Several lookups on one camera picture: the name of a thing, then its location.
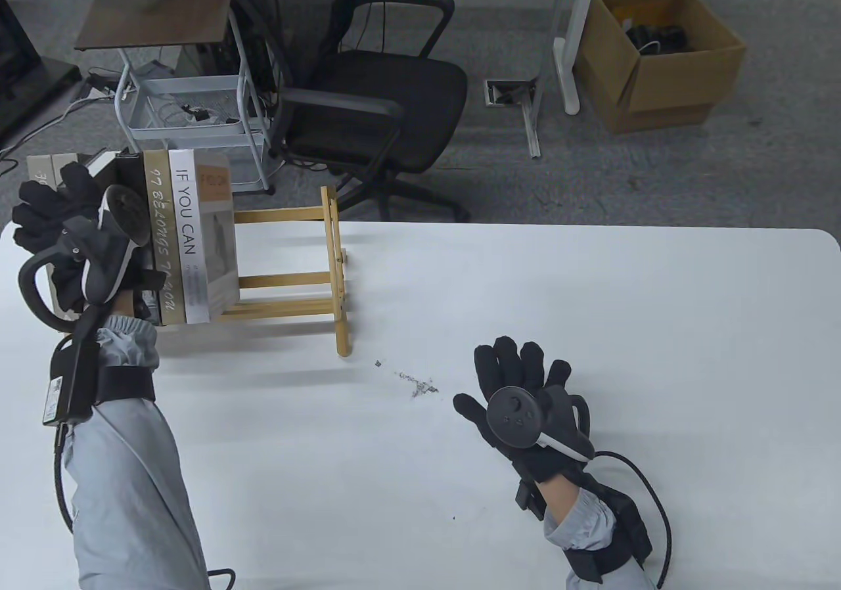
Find person's left hand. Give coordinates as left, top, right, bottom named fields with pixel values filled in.
left=12, top=162, right=168, bottom=320

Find person's right hand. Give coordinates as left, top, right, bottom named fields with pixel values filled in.
left=453, top=336, right=576, bottom=520

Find thick brown book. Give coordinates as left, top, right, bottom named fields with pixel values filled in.
left=79, top=148, right=122, bottom=190

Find wooden book rack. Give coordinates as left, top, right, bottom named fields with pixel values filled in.
left=156, top=186, right=352, bottom=358

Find person's right forearm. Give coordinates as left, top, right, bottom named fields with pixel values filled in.
left=535, top=478, right=658, bottom=590

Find person's left forearm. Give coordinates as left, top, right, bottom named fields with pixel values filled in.
left=62, top=317, right=212, bottom=590

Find grey book with white band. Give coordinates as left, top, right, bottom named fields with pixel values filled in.
left=26, top=155, right=85, bottom=336

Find plain grey book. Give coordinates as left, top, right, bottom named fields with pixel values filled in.
left=51, top=152, right=86, bottom=187

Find black book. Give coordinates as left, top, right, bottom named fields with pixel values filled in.
left=112, top=153, right=162, bottom=325

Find tan book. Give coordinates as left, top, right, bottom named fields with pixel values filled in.
left=143, top=150, right=188, bottom=326

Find black right hand controller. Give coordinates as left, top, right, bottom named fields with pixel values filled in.
left=486, top=385, right=595, bottom=463

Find black hand controller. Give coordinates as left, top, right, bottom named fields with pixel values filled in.
left=16, top=185, right=153, bottom=336
left=486, top=385, right=595, bottom=463

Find black left hand controller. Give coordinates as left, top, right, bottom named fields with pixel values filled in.
left=16, top=185, right=153, bottom=336

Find black cabinet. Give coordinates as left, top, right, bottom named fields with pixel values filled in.
left=0, top=0, right=83, bottom=147

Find floor power strip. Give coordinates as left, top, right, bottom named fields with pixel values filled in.
left=84, top=72, right=139, bottom=101

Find black left wrist module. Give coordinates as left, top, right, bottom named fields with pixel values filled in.
left=43, top=337, right=157, bottom=428

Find black wrist module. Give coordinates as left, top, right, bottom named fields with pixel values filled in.
left=43, top=337, right=157, bottom=428
left=568, top=468, right=654, bottom=584

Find black right wrist module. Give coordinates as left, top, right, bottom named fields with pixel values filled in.
left=568, top=468, right=654, bottom=584

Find brown top side table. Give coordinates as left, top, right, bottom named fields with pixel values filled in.
left=74, top=0, right=275, bottom=195

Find grey desk leg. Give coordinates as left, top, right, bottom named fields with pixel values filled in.
left=522, top=0, right=567, bottom=158

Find metal floor socket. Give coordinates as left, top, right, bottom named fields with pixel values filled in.
left=484, top=78, right=539, bottom=108

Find black office chair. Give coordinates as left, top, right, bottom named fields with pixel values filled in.
left=207, top=0, right=470, bottom=223

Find white desk leg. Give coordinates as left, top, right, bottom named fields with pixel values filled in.
left=552, top=0, right=602, bottom=116

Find cardboard box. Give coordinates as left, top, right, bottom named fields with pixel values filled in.
left=575, top=0, right=748, bottom=134

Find black devices in box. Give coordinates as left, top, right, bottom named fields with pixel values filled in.
left=625, top=22, right=689, bottom=55

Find pale wire basket cart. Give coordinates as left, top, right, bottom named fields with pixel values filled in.
left=117, top=74, right=270, bottom=154

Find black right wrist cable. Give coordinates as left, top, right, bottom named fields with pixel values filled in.
left=591, top=451, right=672, bottom=585

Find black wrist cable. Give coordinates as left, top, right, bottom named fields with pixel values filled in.
left=51, top=422, right=236, bottom=590
left=591, top=451, right=672, bottom=585

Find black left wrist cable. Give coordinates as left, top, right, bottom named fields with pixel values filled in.
left=51, top=422, right=236, bottom=590

